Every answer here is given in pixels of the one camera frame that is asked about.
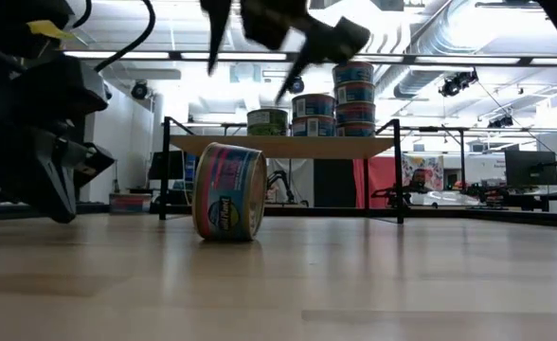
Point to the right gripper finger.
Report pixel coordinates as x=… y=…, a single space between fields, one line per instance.
x=216 y=28
x=307 y=61

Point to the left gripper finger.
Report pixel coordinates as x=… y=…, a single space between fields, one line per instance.
x=53 y=180

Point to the green label seafood can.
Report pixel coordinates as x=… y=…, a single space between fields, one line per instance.
x=267 y=123

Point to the background robot arm green light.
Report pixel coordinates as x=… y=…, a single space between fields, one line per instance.
x=281 y=177

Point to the background black robot arm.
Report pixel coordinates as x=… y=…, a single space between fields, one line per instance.
x=387 y=194

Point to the wooden shelf black legs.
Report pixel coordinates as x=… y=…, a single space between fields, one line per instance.
x=307 y=148

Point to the round black ceiling spotlight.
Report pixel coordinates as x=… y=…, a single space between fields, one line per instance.
x=299 y=87
x=139 y=90

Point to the white cloth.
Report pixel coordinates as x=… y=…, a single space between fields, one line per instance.
x=302 y=166

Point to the black computer monitor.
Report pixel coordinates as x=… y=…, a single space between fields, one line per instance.
x=174 y=166
x=529 y=168

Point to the black panel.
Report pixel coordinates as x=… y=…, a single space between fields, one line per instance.
x=334 y=182

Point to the red curtain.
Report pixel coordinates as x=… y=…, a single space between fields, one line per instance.
x=380 y=182

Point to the black ceiling spotlight cluster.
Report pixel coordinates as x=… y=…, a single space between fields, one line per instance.
x=456 y=84
x=501 y=121

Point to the colourful poster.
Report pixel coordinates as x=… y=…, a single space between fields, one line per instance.
x=432 y=163

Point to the person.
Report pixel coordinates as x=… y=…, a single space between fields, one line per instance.
x=420 y=179

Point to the cluttered background desk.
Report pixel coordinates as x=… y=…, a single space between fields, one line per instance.
x=520 y=196

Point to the silver ventilation duct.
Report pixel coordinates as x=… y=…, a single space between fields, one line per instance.
x=416 y=83

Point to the long ceiling light rail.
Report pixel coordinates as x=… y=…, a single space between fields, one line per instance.
x=472 y=60

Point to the background black rig frame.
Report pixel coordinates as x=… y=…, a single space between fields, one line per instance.
x=462 y=161

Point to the black table frame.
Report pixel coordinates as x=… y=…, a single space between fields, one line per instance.
x=449 y=215

